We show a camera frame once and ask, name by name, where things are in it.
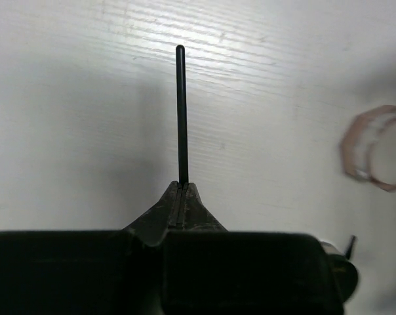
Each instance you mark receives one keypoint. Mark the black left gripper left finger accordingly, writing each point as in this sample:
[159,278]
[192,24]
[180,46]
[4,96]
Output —
[85,272]

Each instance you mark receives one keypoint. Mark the thin black makeup brush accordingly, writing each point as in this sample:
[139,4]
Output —
[350,247]

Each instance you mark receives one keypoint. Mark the black round compact jar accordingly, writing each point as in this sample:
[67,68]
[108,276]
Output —
[345,272]

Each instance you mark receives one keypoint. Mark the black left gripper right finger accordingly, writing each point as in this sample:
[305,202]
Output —
[208,270]

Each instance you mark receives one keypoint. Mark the long black makeup pencil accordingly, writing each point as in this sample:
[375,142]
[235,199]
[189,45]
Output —
[182,115]

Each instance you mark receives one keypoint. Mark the clear pink round jar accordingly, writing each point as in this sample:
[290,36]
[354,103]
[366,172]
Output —
[368,148]

